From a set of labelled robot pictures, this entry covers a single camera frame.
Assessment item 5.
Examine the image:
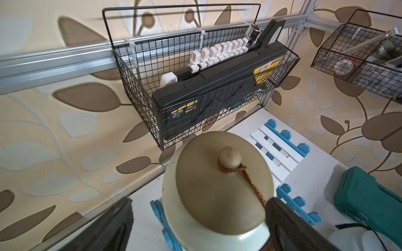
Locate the blue and white wooden shelf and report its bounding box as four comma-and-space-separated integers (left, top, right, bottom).
149, 118, 324, 251

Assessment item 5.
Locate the back black wire basket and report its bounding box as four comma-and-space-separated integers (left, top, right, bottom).
112, 16, 299, 150

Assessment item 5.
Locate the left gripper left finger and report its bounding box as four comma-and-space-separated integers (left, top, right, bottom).
61, 198, 134, 251

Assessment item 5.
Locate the cream jar with tan lid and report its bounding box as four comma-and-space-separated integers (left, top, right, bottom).
161, 131, 276, 251

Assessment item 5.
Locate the right black wire basket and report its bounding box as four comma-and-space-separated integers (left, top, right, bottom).
311, 6, 402, 103

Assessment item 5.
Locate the black wire basket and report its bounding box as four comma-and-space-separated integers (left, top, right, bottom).
112, 16, 299, 150
311, 6, 402, 103

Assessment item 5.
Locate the white socket bit rail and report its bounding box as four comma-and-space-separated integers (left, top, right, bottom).
160, 37, 249, 88

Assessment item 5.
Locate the white ceramic jar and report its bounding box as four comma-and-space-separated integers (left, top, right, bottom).
328, 223, 402, 251

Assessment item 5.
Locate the green plastic tool case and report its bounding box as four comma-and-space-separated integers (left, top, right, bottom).
334, 167, 402, 247

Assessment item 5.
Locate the black and yellow tool case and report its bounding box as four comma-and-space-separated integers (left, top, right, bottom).
152, 19, 287, 141

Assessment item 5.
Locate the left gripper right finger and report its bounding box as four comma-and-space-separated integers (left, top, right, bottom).
265, 197, 338, 251

